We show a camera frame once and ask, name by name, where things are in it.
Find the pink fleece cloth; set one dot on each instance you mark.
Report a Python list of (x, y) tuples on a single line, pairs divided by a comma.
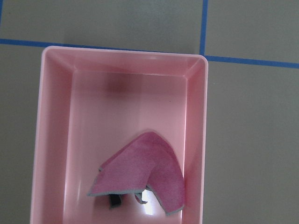
[(148, 162)]

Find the pink plastic bin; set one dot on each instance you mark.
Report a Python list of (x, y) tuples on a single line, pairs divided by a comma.
[(92, 102)]

